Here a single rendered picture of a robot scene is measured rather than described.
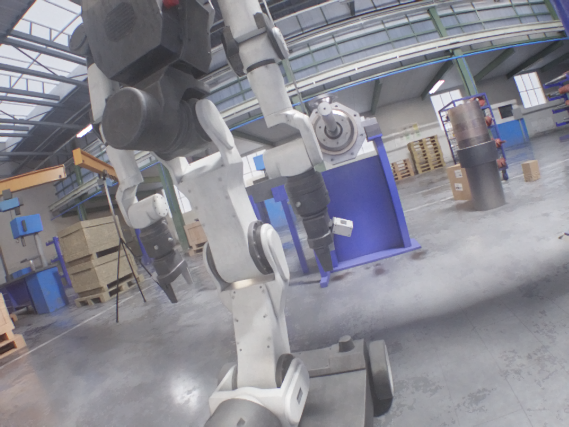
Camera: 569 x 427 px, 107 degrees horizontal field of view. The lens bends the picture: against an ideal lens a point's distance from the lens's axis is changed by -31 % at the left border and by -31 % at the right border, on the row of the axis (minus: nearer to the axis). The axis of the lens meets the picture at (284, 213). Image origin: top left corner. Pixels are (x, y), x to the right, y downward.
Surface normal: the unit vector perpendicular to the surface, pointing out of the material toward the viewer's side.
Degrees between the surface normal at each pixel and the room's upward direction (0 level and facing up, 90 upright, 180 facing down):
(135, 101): 90
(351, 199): 90
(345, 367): 45
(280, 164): 101
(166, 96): 90
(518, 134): 90
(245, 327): 60
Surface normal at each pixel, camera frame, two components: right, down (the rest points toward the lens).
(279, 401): -0.36, -0.40
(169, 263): 0.92, -0.27
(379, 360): -0.35, -0.70
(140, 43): -0.15, 0.37
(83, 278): -0.15, 0.11
